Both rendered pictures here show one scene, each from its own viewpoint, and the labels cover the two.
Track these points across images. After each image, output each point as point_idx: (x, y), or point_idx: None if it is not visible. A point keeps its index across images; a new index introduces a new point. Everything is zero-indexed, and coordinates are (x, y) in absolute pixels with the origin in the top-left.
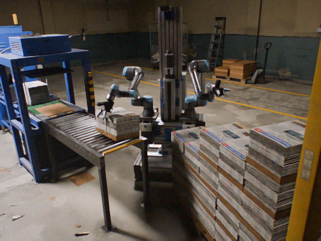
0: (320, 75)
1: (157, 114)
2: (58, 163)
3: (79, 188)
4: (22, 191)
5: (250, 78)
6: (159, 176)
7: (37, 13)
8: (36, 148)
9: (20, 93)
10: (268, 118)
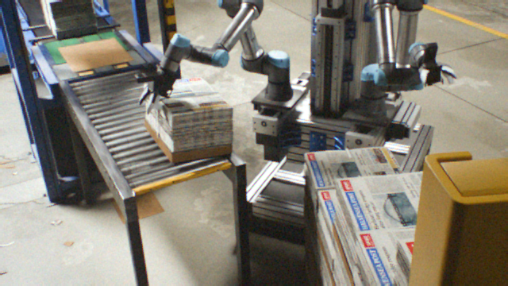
0: (418, 265)
1: (298, 97)
2: None
3: (125, 228)
4: (21, 217)
5: None
6: (290, 232)
7: None
8: (51, 135)
9: (11, 25)
10: None
